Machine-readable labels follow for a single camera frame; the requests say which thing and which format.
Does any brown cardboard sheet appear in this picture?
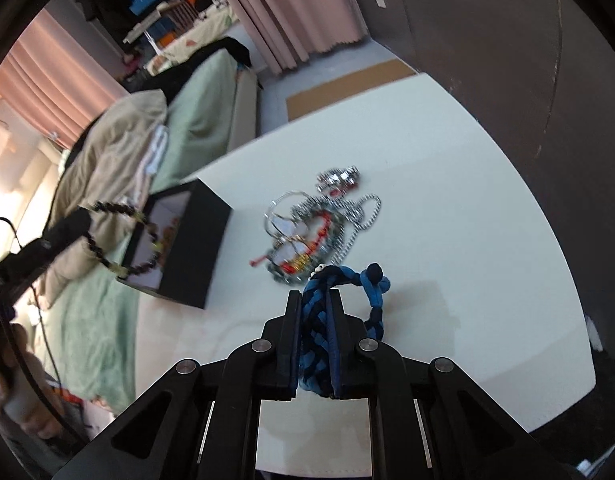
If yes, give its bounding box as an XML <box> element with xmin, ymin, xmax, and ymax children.
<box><xmin>286</xmin><ymin>59</ymin><xmax>418</xmax><ymax>122</ymax></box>

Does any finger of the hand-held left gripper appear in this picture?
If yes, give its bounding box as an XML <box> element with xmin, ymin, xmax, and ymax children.
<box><xmin>0</xmin><ymin>207</ymin><xmax>93</xmax><ymax>302</ymax></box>

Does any dark wooden bead bracelet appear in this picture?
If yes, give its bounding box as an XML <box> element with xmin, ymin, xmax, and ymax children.
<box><xmin>82</xmin><ymin>200</ymin><xmax>169</xmax><ymax>281</ymax></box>

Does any red string bracelet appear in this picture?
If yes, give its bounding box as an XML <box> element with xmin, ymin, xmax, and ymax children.
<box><xmin>250</xmin><ymin>212</ymin><xmax>338</xmax><ymax>275</ymax></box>

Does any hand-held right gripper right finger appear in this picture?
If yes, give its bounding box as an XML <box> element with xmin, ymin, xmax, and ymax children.
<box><xmin>329</xmin><ymin>289</ymin><xmax>581</xmax><ymax>480</ymax></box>

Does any blue braided rope bracelet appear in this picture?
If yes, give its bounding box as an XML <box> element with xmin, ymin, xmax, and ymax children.
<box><xmin>295</xmin><ymin>262</ymin><xmax>392</xmax><ymax>401</ymax></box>

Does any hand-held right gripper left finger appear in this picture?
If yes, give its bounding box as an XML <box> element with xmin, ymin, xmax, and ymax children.
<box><xmin>52</xmin><ymin>290</ymin><xmax>303</xmax><ymax>480</ymax></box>

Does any black jewelry box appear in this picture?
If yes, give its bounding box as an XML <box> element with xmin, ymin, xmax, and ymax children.
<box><xmin>120</xmin><ymin>178</ymin><xmax>233</xmax><ymax>310</ymax></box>

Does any pink curtain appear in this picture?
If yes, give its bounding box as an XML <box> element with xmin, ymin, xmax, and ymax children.
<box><xmin>202</xmin><ymin>0</ymin><xmax>371</xmax><ymax>77</ymax></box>
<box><xmin>0</xmin><ymin>10</ymin><xmax>131</xmax><ymax>152</ymax></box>

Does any black cable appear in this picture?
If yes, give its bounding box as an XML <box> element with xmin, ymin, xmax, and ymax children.
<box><xmin>0</xmin><ymin>216</ymin><xmax>63</xmax><ymax>396</ymax></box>

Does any silver ball chain necklace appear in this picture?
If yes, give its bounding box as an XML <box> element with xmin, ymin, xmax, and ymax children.
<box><xmin>288</xmin><ymin>192</ymin><xmax>382</xmax><ymax>267</ymax></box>

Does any person's left hand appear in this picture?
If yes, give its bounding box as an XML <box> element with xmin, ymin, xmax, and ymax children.
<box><xmin>0</xmin><ymin>322</ymin><xmax>71</xmax><ymax>445</ymax></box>

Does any bed with green sheet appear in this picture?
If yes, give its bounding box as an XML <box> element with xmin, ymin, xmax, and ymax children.
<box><xmin>32</xmin><ymin>50</ymin><xmax>262</xmax><ymax>413</ymax></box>

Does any beige duvet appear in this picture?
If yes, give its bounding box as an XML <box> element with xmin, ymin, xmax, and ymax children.
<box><xmin>38</xmin><ymin>89</ymin><xmax>169</xmax><ymax>307</ymax></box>

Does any silver wire hoop bangle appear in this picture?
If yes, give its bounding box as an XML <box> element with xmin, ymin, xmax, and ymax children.
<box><xmin>264</xmin><ymin>190</ymin><xmax>314</xmax><ymax>242</ymax></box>

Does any black clothing on bed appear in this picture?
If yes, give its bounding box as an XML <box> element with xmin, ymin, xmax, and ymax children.
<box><xmin>128</xmin><ymin>36</ymin><xmax>252</xmax><ymax>107</ymax></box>

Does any floral blanket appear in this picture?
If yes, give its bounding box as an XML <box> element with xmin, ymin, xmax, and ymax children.
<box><xmin>146</xmin><ymin>10</ymin><xmax>240</xmax><ymax>70</ymax></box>

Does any silver crystal bead bracelet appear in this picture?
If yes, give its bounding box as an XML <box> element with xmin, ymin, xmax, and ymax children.
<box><xmin>316</xmin><ymin>164</ymin><xmax>362</xmax><ymax>197</ymax></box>

